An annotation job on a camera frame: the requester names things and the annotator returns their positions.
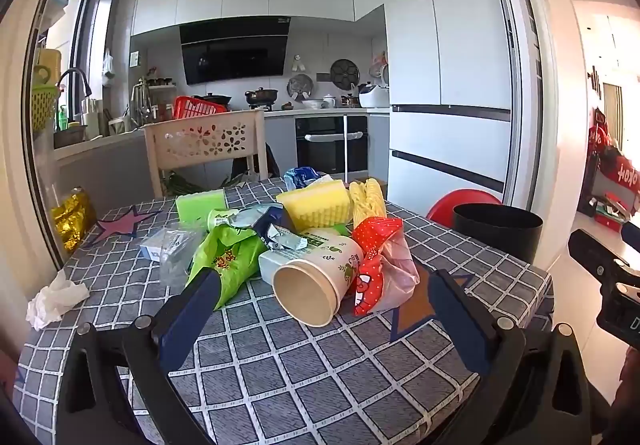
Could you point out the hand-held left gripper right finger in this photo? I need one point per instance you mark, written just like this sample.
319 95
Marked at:
457 320

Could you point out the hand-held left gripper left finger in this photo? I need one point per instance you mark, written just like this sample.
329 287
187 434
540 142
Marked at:
192 315

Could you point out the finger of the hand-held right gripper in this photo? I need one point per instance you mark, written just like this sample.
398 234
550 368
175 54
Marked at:
592 252

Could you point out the white blue printed box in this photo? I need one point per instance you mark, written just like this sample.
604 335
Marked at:
167 252

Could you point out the black trash bin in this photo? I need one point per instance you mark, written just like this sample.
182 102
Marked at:
500 230

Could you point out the green hand cream tube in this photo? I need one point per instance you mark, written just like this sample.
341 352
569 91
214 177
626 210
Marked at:
220 219

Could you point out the white tissue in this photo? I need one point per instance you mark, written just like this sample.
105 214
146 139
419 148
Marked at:
52 300

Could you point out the yellow wavy sponge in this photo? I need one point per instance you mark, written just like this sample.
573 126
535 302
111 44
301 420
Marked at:
315 205
367 202

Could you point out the green snack bag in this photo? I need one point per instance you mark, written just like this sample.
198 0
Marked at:
225 265

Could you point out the red white snack bag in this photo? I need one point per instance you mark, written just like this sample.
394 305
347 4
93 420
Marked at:
375 265

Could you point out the grey checked tablecloth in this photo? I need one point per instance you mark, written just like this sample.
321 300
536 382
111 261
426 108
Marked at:
280 365

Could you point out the green sponge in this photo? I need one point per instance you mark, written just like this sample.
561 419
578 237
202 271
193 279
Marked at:
200 207

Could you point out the red round stool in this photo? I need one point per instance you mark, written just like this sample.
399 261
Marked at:
465 202

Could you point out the silver blue wrapper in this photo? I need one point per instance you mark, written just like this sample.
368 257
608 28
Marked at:
280 232

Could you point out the green leafy vegetables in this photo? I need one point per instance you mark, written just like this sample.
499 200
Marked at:
185 184

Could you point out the printed paper cup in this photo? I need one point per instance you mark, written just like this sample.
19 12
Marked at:
320 270

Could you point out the gold foil bag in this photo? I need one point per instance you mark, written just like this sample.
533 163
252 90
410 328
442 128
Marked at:
72 222

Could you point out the dark cloth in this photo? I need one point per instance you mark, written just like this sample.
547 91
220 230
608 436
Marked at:
272 162

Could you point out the wooden chair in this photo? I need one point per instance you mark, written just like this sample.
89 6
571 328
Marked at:
205 140

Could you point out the blue plastic bag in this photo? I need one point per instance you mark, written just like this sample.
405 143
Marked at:
302 177

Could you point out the white floor mop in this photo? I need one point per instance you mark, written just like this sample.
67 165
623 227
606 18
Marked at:
345 150

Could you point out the red plastic basket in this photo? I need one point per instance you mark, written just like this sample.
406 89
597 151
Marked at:
197 107

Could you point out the black built-in oven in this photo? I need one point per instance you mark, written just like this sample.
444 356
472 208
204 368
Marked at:
325 150

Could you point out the black frying pan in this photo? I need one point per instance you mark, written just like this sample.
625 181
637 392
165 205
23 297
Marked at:
212 99

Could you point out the white refrigerator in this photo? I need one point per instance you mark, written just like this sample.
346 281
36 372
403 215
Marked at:
450 75

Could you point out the black wok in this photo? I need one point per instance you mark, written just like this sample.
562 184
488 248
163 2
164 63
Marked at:
261 96

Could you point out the green dish soap bottle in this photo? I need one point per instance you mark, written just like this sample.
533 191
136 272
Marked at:
62 119

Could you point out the white rice cooker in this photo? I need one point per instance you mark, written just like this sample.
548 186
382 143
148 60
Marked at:
374 96

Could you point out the white pot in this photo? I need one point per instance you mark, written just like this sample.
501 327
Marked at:
313 103

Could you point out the small round steamer rack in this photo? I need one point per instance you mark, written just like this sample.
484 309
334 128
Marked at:
300 86

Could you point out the white kettle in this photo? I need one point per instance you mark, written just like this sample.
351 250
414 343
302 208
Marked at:
329 101

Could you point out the green plastic basket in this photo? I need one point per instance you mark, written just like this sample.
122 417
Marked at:
44 107

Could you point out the black range hood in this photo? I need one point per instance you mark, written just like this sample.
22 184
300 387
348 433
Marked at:
235 52

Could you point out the kitchen faucet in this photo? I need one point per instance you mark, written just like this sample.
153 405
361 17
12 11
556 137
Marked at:
72 72

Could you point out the large round steamer rack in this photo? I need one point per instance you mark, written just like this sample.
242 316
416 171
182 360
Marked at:
345 73

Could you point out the grey sliding door frame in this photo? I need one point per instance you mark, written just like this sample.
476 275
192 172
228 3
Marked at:
530 100

